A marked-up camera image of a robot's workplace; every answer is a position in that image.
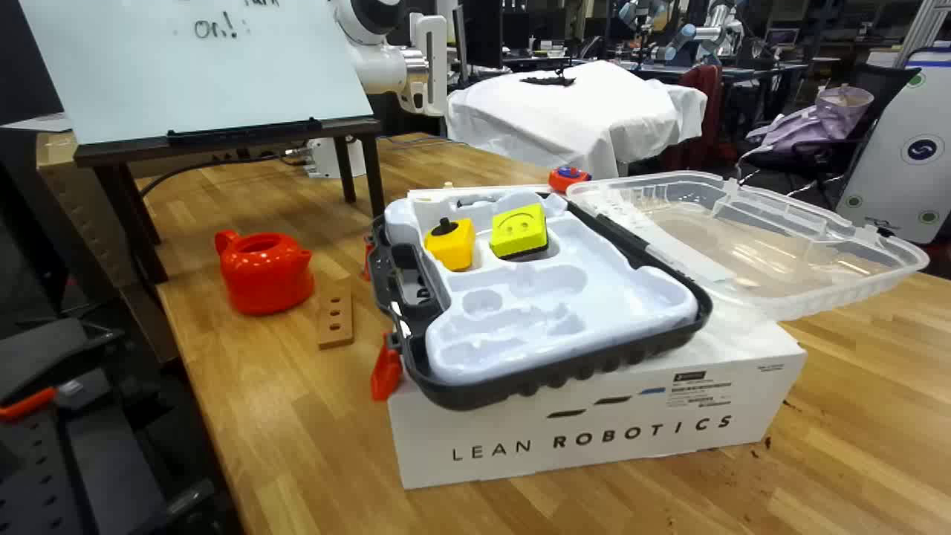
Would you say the orange and blue toy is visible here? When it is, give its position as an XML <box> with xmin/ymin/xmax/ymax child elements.
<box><xmin>548</xmin><ymin>164</ymin><xmax>594</xmax><ymax>196</ymax></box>

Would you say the red plastic bowl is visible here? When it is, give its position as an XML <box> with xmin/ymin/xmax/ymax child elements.
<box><xmin>212</xmin><ymin>229</ymin><xmax>319</xmax><ymax>317</ymax></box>

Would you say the orange case latch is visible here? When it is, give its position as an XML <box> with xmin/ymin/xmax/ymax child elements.
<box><xmin>359</xmin><ymin>233</ymin><xmax>382</xmax><ymax>285</ymax></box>
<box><xmin>370</xmin><ymin>330</ymin><xmax>407</xmax><ymax>403</ymax></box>

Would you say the yellow-green square smiley toy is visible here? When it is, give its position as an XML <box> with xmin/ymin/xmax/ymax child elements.
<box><xmin>489</xmin><ymin>199</ymin><xmax>553</xmax><ymax>260</ymax></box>

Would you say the black office chair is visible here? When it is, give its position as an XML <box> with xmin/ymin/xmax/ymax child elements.
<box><xmin>738</xmin><ymin>61</ymin><xmax>924</xmax><ymax>211</ymax></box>

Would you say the white tray with black rim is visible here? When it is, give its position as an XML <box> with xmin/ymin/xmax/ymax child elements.
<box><xmin>367</xmin><ymin>196</ymin><xmax>717</xmax><ymax>413</ymax></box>

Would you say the red chair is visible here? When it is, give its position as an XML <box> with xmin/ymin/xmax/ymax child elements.
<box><xmin>664</xmin><ymin>61</ymin><xmax>728</xmax><ymax>172</ymax></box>

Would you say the orange handle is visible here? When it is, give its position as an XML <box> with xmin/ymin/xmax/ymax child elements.
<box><xmin>0</xmin><ymin>382</ymin><xmax>59</xmax><ymax>425</ymax></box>

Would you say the black object on cloth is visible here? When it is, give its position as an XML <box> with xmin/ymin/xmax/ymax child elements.
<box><xmin>518</xmin><ymin>68</ymin><xmax>581</xmax><ymax>88</ymax></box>

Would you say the white Lean Robotics cardboard box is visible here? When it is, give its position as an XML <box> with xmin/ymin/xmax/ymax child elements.
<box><xmin>383</xmin><ymin>314</ymin><xmax>810</xmax><ymax>493</ymax></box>

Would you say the white cloth table cover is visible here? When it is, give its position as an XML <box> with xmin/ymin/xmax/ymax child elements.
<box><xmin>444</xmin><ymin>57</ymin><xmax>710</xmax><ymax>180</ymax></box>

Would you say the wooden block with three holes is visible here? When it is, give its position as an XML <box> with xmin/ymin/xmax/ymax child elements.
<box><xmin>315</xmin><ymin>285</ymin><xmax>356</xmax><ymax>349</ymax></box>

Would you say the grey-blue background robot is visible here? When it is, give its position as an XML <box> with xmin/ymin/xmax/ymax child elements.
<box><xmin>613</xmin><ymin>0</ymin><xmax>768</xmax><ymax>64</ymax></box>

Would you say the black equipment cart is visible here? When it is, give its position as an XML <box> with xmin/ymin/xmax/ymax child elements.
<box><xmin>0</xmin><ymin>294</ymin><xmax>248</xmax><ymax>535</ymax></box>

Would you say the black easel table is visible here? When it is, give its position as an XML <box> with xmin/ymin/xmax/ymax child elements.
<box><xmin>71</xmin><ymin>115</ymin><xmax>389</xmax><ymax>291</ymax></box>

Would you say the white moulded case insert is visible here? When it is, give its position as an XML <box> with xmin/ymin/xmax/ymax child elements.
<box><xmin>382</xmin><ymin>184</ymin><xmax>703</xmax><ymax>389</ymax></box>

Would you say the white whiteboard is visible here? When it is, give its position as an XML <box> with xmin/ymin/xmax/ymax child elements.
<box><xmin>18</xmin><ymin>0</ymin><xmax>377</xmax><ymax>147</ymax></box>

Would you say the white machine with round logo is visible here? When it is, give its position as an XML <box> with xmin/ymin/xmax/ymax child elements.
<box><xmin>835</xmin><ymin>40</ymin><xmax>951</xmax><ymax>247</ymax></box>

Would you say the purple cloth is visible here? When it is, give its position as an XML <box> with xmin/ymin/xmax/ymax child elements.
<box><xmin>743</xmin><ymin>80</ymin><xmax>881</xmax><ymax>156</ymax></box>

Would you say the clear plastic case lid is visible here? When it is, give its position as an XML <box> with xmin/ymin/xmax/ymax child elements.
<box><xmin>564</xmin><ymin>170</ymin><xmax>933</xmax><ymax>327</ymax></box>

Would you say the white upright bracket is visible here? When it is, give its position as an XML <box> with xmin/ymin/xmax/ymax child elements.
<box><xmin>407</xmin><ymin>9</ymin><xmax>453</xmax><ymax>118</ymax></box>

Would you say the yellow triangular toy block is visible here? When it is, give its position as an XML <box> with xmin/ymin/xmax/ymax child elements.
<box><xmin>423</xmin><ymin>213</ymin><xmax>478</xmax><ymax>272</ymax></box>

